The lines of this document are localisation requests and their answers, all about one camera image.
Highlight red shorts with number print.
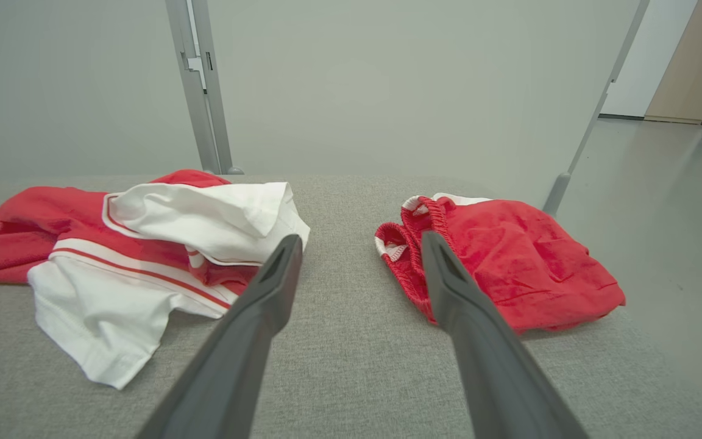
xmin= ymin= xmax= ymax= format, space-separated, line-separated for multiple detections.
xmin=374 ymin=193 xmax=627 ymax=333

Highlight red and white striped shirt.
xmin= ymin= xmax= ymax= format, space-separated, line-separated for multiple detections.
xmin=0 ymin=170 xmax=311 ymax=391

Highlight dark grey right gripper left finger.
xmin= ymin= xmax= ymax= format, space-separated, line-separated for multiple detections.
xmin=136 ymin=234 xmax=303 ymax=439

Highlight beige door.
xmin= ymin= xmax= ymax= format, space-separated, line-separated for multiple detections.
xmin=643 ymin=0 xmax=702 ymax=126

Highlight thin grey slanted pole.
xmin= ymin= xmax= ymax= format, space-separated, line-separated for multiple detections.
xmin=542 ymin=0 xmax=650 ymax=217

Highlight grey metal partition post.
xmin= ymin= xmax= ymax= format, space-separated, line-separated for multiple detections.
xmin=165 ymin=0 xmax=245 ymax=176

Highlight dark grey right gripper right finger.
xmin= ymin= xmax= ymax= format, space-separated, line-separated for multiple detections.
xmin=420 ymin=230 xmax=589 ymax=439

